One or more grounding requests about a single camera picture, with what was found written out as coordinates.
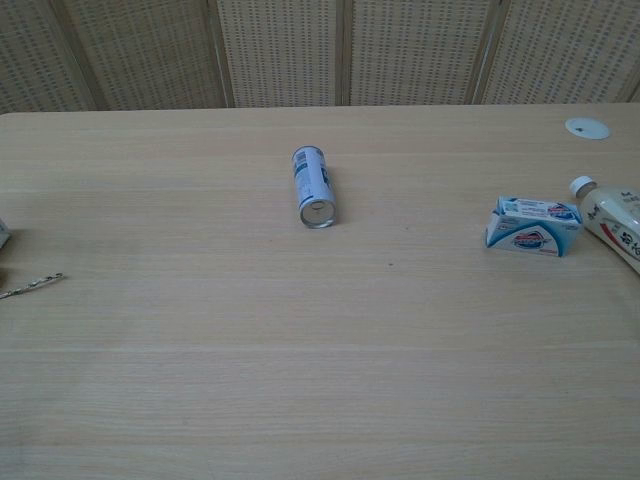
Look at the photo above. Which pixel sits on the white blue drink can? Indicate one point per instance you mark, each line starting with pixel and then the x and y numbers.
pixel 312 182

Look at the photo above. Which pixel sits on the woven rattan folding screen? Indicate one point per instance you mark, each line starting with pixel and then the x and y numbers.
pixel 320 50

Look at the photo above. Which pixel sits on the white blue soap box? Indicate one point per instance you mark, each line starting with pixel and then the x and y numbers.
pixel 532 230

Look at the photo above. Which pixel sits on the cream plastic drink bottle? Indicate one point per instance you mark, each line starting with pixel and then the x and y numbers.
pixel 612 215

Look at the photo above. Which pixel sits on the twisted metal drill bit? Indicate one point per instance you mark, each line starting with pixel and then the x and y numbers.
pixel 30 286

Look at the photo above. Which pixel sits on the grey box corner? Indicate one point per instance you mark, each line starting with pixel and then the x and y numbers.
pixel 3 234

